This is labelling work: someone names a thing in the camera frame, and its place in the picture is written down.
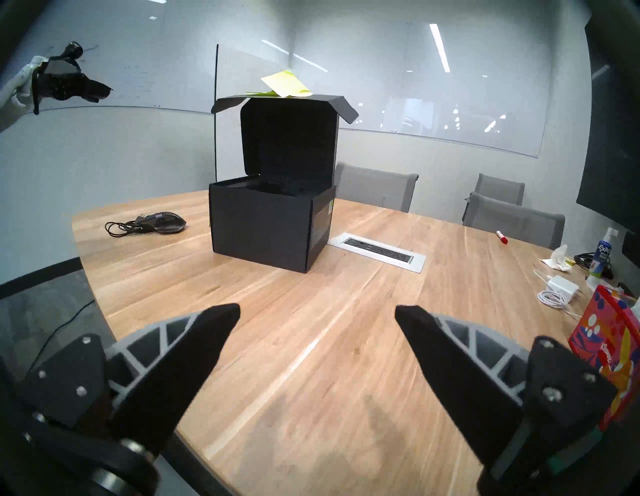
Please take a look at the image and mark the black video conference bar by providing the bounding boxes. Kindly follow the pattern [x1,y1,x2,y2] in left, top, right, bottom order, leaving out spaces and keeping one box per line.
[621,229,640,268]

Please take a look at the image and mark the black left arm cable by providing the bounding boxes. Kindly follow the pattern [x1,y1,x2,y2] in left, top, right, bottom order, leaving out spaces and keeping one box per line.
[30,299,97,371]

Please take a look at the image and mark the white power adapter with cable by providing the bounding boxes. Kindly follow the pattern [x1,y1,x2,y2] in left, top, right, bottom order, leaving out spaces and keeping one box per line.
[534,270,585,321]

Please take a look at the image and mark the coiled black cable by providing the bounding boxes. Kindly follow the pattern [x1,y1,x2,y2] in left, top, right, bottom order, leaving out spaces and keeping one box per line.
[572,252,613,279]

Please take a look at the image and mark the wall whiteboard with writing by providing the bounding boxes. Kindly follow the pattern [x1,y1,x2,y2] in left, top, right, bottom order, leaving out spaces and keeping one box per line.
[0,0,291,115]

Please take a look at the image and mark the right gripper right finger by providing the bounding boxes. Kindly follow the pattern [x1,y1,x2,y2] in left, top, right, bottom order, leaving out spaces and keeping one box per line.
[394,305,619,496]

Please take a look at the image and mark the grey office chair with armrests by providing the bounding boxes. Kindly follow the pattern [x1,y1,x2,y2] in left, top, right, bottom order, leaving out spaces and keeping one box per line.
[472,173,526,206]

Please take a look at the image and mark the black cardboard box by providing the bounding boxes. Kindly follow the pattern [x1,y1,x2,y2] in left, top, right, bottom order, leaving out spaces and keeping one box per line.
[208,94,360,274]

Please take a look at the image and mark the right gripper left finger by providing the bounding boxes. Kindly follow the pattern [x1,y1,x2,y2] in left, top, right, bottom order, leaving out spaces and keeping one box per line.
[29,303,242,496]

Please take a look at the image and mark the silver table power grommet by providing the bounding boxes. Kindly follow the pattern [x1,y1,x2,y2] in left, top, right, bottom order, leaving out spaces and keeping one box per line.
[327,232,427,274]

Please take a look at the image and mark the yellow-green sticky note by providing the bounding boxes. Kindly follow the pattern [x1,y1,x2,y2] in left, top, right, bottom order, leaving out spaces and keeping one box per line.
[261,70,313,98]

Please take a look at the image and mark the whiteboard cleaner spray bottle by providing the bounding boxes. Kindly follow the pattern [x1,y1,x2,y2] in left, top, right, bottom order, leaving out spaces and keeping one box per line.
[585,227,618,278]

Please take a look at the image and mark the glass wall whiteboard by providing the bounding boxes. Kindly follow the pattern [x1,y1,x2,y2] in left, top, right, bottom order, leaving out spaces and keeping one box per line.
[290,20,546,158]

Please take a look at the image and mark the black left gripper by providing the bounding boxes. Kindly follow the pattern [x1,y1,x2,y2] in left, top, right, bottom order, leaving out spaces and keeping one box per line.
[32,56,114,104]

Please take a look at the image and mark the linear ceiling light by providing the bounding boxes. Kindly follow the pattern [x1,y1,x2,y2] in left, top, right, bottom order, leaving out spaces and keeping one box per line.
[429,23,451,74]

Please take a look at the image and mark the grey mesh office chair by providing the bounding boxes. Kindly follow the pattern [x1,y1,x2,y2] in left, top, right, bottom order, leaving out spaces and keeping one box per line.
[334,162,420,213]
[462,192,566,250]

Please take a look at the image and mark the black computer mouse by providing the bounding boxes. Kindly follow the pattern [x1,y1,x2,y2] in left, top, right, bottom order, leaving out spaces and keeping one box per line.
[137,211,187,235]

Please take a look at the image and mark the crumpled white tissue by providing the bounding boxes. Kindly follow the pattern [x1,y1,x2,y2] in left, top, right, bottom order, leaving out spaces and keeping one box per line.
[540,244,572,272]

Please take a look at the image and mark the colourful floral tissue box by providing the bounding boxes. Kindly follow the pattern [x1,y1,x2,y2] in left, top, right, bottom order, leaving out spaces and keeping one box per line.
[568,285,640,431]

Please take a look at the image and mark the large black wall display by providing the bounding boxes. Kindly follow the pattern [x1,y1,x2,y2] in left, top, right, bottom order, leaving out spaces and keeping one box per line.
[575,15,640,233]

